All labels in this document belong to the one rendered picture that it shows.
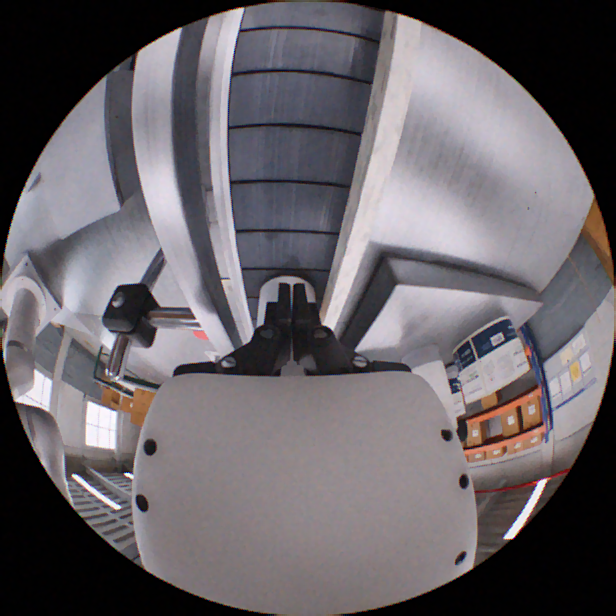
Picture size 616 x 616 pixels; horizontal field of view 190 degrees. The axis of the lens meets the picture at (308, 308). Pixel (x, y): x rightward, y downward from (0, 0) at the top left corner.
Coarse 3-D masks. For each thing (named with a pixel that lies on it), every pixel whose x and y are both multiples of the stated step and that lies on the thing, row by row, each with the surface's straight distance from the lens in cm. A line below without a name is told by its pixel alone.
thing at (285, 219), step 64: (320, 0) 17; (256, 64) 14; (320, 64) 13; (256, 128) 13; (320, 128) 13; (256, 192) 14; (320, 192) 14; (256, 256) 16; (320, 256) 16; (256, 320) 23
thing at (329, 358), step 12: (312, 336) 9; (324, 336) 9; (312, 348) 8; (324, 348) 8; (336, 348) 8; (324, 360) 8; (336, 360) 8; (324, 372) 7; (336, 372) 7; (348, 372) 7
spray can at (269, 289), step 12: (276, 276) 17; (288, 276) 17; (300, 276) 17; (264, 288) 17; (276, 288) 16; (312, 288) 18; (264, 300) 16; (276, 300) 15; (312, 300) 17; (264, 312) 15; (288, 372) 12; (300, 372) 13
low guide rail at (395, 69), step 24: (384, 24) 14; (408, 24) 13; (384, 48) 12; (408, 48) 12; (384, 72) 11; (408, 72) 11; (384, 96) 10; (408, 96) 10; (384, 120) 10; (384, 144) 10; (360, 168) 11; (384, 168) 10; (360, 192) 10; (360, 216) 11; (360, 240) 12; (336, 264) 14; (336, 288) 14; (336, 312) 16
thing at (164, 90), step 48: (144, 48) 7; (192, 48) 6; (144, 96) 6; (192, 96) 6; (144, 144) 6; (192, 144) 6; (144, 192) 6; (192, 192) 6; (192, 240) 6; (192, 288) 7
